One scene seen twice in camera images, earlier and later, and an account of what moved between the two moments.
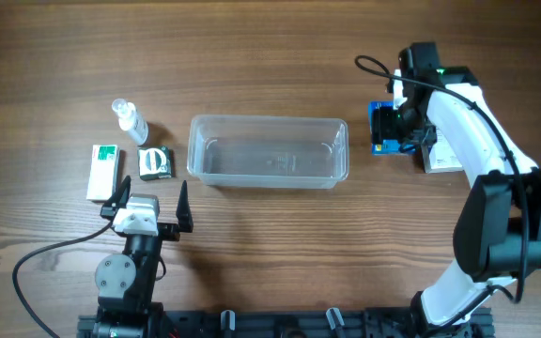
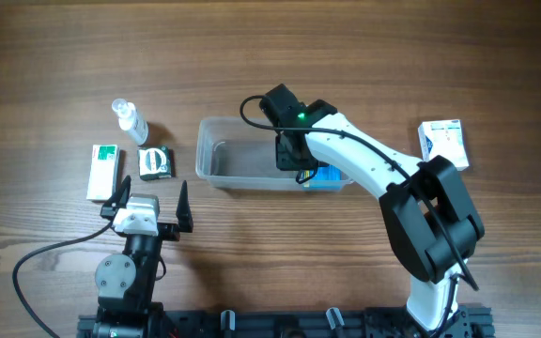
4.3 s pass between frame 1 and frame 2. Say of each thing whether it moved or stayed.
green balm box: stayed
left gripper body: stayed
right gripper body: moved
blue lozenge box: moved
